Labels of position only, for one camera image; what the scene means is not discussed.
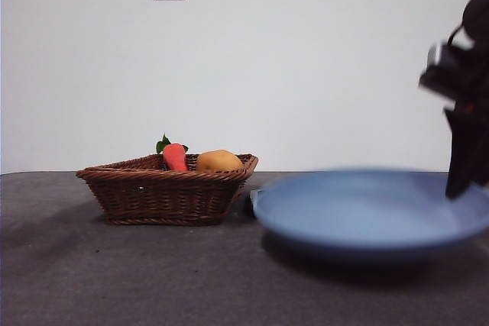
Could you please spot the orange carrot with green leaves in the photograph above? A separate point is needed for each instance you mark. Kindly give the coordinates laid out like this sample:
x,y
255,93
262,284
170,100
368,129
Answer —
x,y
175,158

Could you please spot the brown wicker basket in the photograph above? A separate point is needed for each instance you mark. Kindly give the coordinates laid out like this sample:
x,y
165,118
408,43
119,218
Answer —
x,y
160,198

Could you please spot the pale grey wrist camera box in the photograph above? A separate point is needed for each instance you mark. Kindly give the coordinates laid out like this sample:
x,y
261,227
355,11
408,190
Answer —
x,y
439,55

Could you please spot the black flat tray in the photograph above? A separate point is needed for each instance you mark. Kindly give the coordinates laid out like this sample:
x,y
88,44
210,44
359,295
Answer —
x,y
249,204

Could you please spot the blue round plate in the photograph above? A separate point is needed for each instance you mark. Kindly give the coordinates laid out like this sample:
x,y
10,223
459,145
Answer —
x,y
355,215

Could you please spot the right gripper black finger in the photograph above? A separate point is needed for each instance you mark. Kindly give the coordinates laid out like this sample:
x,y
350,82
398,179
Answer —
x,y
464,150

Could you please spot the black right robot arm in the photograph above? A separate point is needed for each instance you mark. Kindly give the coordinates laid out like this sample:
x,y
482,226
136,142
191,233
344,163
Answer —
x,y
477,17

